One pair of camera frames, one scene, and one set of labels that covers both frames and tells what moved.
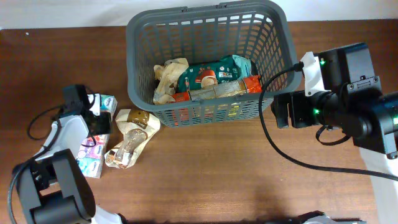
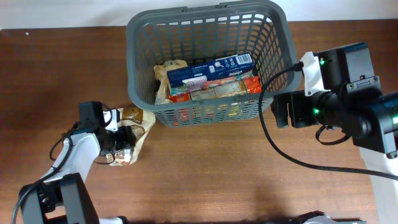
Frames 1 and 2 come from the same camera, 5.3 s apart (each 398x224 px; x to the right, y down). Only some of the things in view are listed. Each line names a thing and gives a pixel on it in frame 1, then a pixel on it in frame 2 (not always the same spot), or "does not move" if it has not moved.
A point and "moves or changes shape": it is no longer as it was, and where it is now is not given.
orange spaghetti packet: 247,85 does not move
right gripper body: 298,112 does not move
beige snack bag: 167,73 does not move
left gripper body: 101,123 to 125,142
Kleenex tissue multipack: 92,150 moves or changes shape
